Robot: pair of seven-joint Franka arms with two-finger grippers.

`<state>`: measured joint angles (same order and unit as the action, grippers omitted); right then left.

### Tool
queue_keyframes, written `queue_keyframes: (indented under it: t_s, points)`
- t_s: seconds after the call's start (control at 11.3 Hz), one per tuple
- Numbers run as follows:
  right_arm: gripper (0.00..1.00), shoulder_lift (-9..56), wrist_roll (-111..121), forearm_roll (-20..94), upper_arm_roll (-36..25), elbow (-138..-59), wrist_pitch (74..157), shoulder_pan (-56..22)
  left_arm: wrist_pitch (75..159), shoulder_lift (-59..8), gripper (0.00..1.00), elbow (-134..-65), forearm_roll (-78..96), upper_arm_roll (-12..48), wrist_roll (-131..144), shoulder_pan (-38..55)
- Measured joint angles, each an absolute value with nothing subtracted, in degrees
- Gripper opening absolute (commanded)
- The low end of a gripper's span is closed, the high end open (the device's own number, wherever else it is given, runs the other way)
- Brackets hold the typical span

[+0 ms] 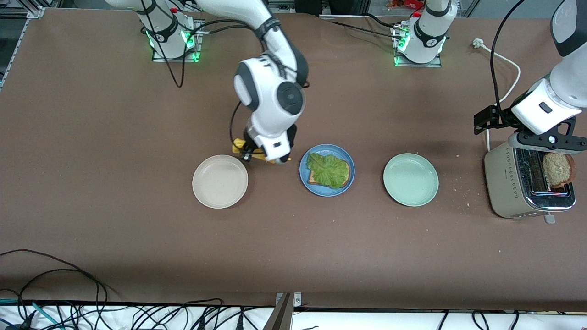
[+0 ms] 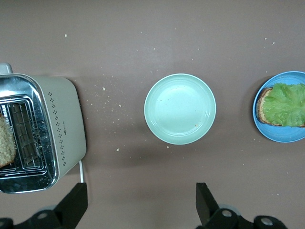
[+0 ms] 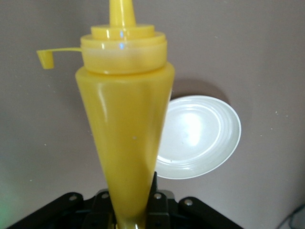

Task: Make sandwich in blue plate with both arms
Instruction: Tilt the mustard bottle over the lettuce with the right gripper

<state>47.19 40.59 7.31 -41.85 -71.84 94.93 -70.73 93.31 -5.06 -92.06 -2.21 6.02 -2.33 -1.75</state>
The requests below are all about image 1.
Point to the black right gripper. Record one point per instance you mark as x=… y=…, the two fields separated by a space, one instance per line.
x=251 y=144

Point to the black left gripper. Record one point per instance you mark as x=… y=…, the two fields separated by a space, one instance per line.
x=499 y=117

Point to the yellow mustard squeeze bottle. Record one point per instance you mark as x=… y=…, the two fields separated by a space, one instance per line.
x=238 y=147

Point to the brown bread slice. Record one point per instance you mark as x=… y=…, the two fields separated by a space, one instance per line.
x=313 y=180
x=557 y=169

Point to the green lettuce leaf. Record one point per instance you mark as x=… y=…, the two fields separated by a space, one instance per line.
x=328 y=170

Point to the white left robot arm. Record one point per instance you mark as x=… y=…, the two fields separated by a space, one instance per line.
x=429 y=36

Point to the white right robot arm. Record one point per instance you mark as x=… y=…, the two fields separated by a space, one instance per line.
x=275 y=91

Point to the beige plate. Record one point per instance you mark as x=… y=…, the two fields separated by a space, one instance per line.
x=220 y=182

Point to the blue plate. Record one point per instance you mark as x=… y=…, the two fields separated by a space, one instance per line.
x=328 y=193

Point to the pale green plate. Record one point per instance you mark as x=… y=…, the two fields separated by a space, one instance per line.
x=411 y=179

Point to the silver beige toaster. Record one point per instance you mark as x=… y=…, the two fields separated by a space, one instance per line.
x=502 y=183

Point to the red object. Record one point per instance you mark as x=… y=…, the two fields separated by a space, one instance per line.
x=412 y=3

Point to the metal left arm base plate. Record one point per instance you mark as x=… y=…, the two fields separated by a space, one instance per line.
x=435 y=65

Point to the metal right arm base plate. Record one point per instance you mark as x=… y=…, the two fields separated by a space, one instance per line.
x=199 y=50

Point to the aluminium rail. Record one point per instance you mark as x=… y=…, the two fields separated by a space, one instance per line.
x=284 y=8

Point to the small metal corner bracket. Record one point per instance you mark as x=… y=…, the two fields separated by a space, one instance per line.
x=297 y=300

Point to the grey frame post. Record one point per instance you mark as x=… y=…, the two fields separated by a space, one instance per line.
x=279 y=318

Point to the aluminium table edge frame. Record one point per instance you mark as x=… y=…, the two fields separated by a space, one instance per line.
x=23 y=13

